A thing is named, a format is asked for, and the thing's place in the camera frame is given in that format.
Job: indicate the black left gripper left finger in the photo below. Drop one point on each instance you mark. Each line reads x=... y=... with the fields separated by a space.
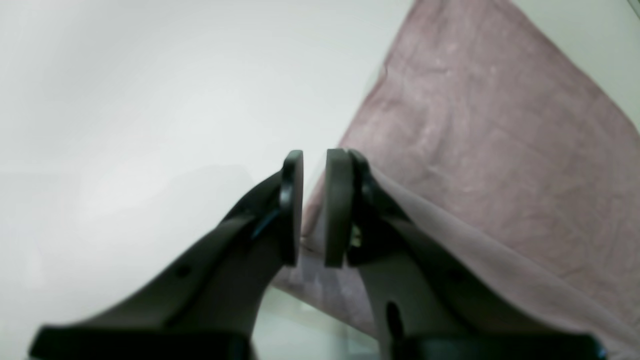
x=204 y=305

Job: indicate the pink T-shirt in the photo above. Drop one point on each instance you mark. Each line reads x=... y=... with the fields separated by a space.
x=494 y=143

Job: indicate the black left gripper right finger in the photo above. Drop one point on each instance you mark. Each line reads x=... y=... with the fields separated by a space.
x=427 y=305

